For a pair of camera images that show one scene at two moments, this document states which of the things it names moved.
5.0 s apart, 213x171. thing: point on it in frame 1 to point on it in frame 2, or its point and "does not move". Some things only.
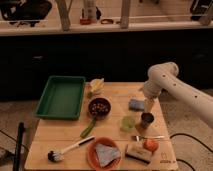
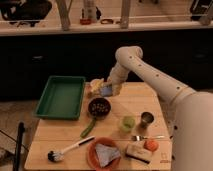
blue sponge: (136, 105) to (107, 91)
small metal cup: (146, 118) does not move
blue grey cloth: (107, 154) does not move
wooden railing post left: (64, 7) does not move
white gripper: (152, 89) to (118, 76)
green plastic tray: (61, 98) does not move
